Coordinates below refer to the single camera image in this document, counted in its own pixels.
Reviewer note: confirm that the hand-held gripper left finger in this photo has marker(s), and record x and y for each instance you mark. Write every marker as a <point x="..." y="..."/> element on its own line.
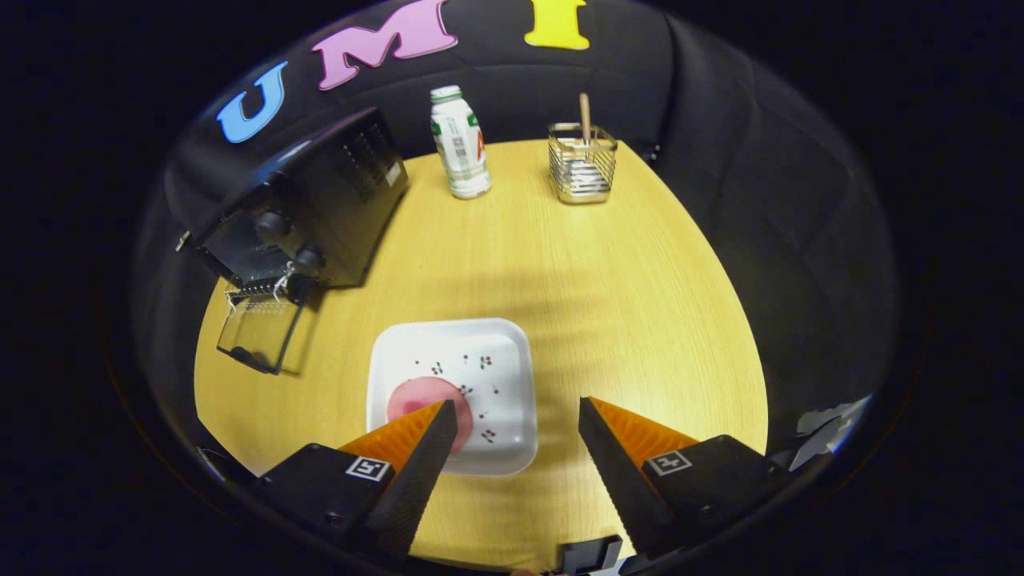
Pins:
<point x="416" y="488"/>

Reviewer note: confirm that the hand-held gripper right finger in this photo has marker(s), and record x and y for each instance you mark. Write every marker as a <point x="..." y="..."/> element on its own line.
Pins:
<point x="624" y="488"/>

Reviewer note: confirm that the pink ham slice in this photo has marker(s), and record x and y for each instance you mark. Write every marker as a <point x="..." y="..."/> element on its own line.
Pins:
<point x="424" y="394"/>

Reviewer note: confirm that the white square plate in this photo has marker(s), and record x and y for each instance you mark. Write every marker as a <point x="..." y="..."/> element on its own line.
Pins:
<point x="480" y="384"/>

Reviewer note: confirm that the black toaster oven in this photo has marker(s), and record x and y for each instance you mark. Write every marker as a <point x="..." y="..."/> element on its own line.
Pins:
<point x="336" y="208"/>

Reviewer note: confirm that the white bottle green label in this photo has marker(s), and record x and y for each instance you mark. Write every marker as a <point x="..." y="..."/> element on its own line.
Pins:
<point x="460" y="152"/>

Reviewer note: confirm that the wooden stick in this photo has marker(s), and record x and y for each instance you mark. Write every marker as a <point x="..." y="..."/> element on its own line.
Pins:
<point x="586" y="116"/>

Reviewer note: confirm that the black backdrop cloth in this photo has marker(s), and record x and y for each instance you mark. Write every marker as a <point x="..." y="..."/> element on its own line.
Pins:
<point x="720" y="104"/>

